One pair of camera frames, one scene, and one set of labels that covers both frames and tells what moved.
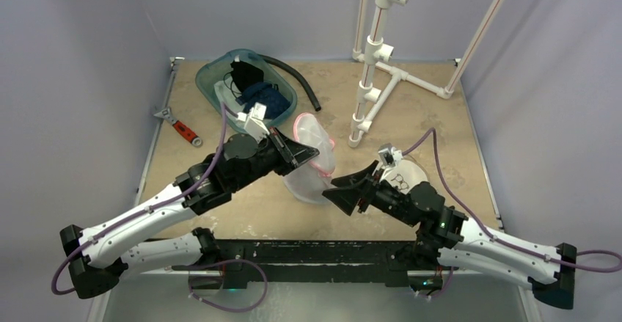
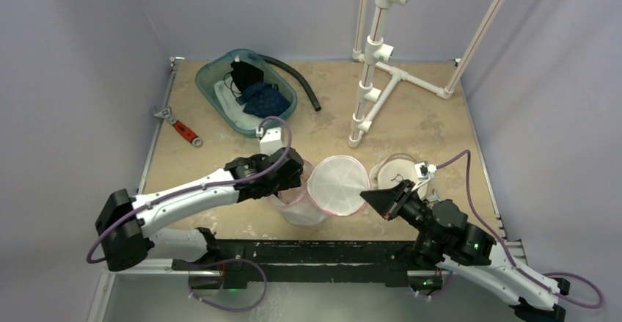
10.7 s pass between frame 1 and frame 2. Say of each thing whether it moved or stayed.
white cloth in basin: stayed
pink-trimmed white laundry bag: moved
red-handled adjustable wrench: stayed
